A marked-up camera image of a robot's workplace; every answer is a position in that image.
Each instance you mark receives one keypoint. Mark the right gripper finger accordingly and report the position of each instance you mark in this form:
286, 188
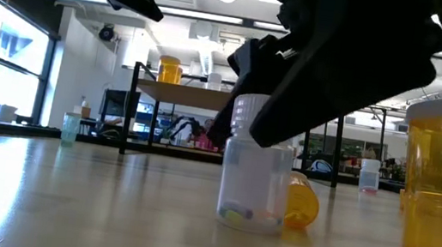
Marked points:
252, 58
338, 92

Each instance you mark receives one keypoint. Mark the pale teal bottle pink pills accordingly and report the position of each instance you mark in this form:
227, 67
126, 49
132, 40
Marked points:
368, 176

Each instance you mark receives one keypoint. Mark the small orange bottle white cap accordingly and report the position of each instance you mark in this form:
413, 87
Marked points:
303, 204

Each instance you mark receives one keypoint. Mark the teal bottle white cap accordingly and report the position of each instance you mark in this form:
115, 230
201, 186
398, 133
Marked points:
70, 130

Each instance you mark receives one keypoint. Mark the black background robot arm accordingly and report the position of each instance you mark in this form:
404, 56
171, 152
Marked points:
186, 125

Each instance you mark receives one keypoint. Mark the white blue ball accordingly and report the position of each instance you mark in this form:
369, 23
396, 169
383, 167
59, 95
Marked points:
321, 166

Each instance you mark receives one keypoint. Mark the person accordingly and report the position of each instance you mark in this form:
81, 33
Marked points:
202, 140

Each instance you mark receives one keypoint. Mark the black background monitor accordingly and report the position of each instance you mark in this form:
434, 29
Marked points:
119, 104

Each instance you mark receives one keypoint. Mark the brown cardboard box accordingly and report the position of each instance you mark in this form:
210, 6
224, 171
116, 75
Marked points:
82, 112

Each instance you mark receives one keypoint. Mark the large window black frames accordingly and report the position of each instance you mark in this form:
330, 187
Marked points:
8, 67

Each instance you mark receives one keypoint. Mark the white background box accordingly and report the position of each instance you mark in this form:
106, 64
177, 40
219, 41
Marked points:
8, 113

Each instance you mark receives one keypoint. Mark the black overhead frame bar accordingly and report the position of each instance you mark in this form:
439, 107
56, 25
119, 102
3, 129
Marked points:
249, 23

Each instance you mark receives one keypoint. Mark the black round wall device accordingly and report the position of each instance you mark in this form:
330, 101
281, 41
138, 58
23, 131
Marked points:
106, 32

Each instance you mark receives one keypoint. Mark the black background rack frame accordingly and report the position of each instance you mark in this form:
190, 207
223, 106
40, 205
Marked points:
381, 141

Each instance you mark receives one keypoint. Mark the wooden shelf black metal frame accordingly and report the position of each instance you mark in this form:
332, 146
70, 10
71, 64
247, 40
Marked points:
181, 95

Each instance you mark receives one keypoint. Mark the black aluminium table frame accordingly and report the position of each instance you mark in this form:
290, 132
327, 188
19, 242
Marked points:
93, 141

